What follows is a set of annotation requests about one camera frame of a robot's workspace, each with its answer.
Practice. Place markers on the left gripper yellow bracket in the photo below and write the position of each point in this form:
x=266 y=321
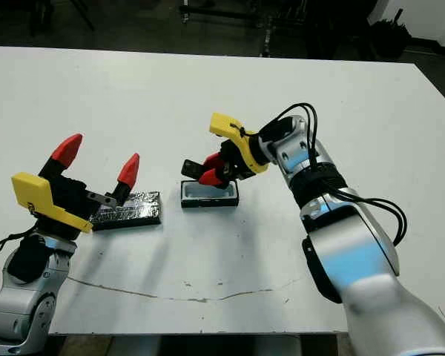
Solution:
x=33 y=193

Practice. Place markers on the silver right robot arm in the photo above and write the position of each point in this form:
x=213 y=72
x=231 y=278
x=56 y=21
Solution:
x=356 y=259

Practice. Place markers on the black bag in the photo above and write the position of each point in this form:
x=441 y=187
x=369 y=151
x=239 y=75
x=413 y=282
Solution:
x=389 y=37

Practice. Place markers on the black box with white lining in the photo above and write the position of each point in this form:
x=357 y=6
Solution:
x=207 y=202

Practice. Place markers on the glossy black box lid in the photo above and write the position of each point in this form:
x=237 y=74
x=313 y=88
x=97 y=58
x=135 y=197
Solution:
x=137 y=212

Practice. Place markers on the right gripper yellow bracket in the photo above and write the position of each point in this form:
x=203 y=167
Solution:
x=241 y=148

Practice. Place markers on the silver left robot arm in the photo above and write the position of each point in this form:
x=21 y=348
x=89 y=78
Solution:
x=18 y=311

